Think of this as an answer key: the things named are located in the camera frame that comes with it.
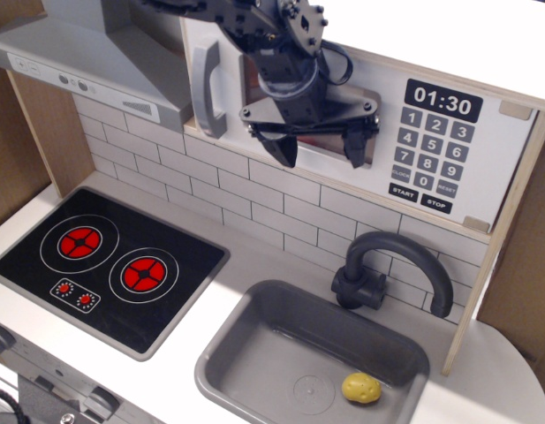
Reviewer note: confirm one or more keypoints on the grey oven control panel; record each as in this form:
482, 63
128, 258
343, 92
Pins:
57, 392

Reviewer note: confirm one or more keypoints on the grey toy sink basin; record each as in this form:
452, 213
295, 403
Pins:
282, 354

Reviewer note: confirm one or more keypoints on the grey range hood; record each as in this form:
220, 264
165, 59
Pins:
93, 49

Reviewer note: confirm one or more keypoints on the black toy stovetop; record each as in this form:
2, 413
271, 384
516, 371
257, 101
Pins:
122, 276

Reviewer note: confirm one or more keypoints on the white toy microwave door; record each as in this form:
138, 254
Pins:
442, 148

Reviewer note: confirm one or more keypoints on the yellow toy potato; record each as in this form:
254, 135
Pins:
361, 388

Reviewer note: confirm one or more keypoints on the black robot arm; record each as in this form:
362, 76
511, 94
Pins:
304, 78

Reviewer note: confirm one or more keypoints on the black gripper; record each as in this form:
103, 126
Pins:
313, 107

